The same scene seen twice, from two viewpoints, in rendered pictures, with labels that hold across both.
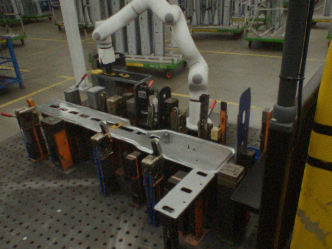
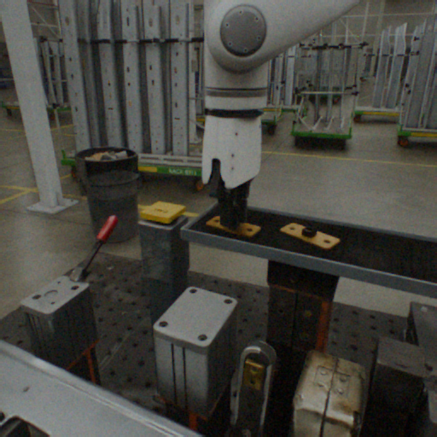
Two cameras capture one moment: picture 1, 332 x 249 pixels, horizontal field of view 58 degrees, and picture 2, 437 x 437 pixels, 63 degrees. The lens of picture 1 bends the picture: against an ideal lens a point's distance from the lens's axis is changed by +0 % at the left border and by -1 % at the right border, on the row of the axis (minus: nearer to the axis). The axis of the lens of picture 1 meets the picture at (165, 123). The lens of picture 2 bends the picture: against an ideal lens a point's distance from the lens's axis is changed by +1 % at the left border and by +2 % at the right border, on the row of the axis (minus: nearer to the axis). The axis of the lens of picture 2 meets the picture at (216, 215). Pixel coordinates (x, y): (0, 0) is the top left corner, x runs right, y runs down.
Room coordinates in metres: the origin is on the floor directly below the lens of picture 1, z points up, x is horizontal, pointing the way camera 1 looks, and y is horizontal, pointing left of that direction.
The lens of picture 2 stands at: (1.45, 0.48, 1.41)
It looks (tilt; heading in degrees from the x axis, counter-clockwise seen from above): 24 degrees down; 348
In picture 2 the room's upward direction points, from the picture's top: straight up
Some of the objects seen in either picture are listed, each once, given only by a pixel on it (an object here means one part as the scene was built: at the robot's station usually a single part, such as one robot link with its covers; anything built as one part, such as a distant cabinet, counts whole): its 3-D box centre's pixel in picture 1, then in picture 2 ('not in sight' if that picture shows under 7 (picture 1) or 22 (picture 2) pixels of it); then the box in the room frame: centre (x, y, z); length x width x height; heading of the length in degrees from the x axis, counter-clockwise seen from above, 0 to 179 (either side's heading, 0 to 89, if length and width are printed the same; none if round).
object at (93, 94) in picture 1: (100, 117); (201, 422); (1.82, 0.43, 0.90); 0.13 x 0.10 x 0.41; 143
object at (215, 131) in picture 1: (215, 160); not in sight; (1.25, -0.24, 0.88); 0.04 x 0.04 x 0.36; 53
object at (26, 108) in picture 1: (32, 134); not in sight; (1.69, 0.85, 0.88); 0.15 x 0.11 x 0.36; 143
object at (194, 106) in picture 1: (197, 110); not in sight; (1.84, -0.23, 0.89); 0.19 x 0.19 x 0.18
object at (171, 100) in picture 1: (173, 133); not in sight; (1.52, -0.04, 0.91); 0.07 x 0.05 x 0.42; 143
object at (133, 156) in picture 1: (137, 180); not in sight; (1.18, 0.16, 0.84); 0.11 x 0.08 x 0.29; 143
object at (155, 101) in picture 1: (154, 124); not in sight; (1.59, 0.07, 0.94); 0.18 x 0.13 x 0.49; 53
